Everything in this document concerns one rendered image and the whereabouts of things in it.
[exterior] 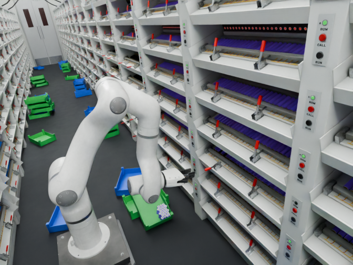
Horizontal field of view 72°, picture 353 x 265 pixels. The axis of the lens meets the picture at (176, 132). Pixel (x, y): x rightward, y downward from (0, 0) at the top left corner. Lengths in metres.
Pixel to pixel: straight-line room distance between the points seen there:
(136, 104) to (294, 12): 0.58
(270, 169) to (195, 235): 0.83
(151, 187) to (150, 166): 0.09
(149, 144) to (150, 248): 0.84
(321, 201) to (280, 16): 0.58
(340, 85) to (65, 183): 0.89
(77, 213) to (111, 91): 0.53
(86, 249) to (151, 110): 0.70
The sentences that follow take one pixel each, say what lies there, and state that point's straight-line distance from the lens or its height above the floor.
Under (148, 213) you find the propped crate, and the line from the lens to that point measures 1.81.
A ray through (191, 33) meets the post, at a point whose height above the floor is 1.19.
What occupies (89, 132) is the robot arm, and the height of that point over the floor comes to 0.93.
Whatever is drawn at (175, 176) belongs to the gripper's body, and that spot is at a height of 0.59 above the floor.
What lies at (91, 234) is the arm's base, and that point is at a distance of 1.21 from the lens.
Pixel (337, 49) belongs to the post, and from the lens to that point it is 0.73.
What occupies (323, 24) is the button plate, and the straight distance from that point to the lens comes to 0.75.
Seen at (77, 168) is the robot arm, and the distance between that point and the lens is 0.96.
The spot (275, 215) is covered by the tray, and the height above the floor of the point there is 0.51.
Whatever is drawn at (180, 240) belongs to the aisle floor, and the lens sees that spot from 1.68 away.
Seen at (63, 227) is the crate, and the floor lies 0.03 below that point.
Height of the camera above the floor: 1.29
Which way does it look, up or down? 26 degrees down
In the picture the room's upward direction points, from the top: 6 degrees counter-clockwise
